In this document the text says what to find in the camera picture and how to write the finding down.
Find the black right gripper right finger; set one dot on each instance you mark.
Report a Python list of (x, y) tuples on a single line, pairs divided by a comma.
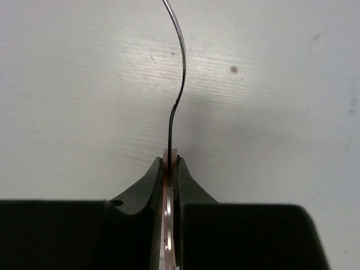
[(213, 235)]

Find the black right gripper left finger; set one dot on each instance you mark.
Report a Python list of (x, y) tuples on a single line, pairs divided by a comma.
[(121, 233)]

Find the pink handled fork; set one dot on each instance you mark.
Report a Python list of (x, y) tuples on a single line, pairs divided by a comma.
[(171, 155)]

